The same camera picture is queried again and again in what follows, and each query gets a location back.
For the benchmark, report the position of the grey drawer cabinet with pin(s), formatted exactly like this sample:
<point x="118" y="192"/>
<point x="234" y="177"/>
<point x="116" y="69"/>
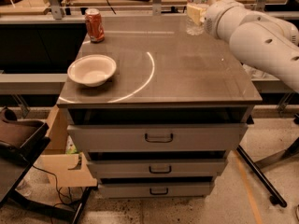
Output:
<point x="164" y="77"/>

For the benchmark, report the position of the metal frame rail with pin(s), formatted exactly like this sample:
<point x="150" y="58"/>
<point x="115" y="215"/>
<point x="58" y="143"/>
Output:
<point x="124" y="10"/>

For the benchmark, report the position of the left clear pump bottle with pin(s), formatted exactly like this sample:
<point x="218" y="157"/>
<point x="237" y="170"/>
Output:
<point x="250" y="70"/>

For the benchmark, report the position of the middle grey drawer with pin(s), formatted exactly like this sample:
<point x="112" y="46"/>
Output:
<point x="156" y="168"/>

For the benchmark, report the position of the white paper bowl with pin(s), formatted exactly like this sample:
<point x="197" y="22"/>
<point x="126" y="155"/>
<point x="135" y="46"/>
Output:
<point x="92" y="70"/>

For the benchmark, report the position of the grey drawer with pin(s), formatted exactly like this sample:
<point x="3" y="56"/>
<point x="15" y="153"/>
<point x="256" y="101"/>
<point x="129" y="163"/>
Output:
<point x="156" y="190"/>
<point x="156" y="138"/>
<point x="156" y="168"/>

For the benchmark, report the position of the bottom grey drawer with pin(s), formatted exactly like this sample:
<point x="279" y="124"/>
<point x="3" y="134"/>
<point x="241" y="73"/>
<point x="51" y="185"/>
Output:
<point x="156" y="190"/>

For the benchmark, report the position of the orange soda can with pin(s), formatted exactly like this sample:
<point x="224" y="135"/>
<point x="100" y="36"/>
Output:
<point x="94" y="26"/>

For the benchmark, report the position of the black stand leg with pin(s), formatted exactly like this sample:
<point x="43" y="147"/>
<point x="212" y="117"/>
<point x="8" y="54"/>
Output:
<point x="275" y="198"/>

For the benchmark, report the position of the cardboard box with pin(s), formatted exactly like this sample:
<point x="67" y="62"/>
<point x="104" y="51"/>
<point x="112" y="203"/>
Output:
<point x="69" y="167"/>

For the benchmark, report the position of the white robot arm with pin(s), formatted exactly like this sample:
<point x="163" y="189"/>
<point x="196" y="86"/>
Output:
<point x="256" y="39"/>

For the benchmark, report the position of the top grey drawer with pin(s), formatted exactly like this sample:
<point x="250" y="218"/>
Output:
<point x="156" y="138"/>

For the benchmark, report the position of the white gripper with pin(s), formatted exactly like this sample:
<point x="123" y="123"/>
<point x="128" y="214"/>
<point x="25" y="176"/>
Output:
<point x="211" y="19"/>

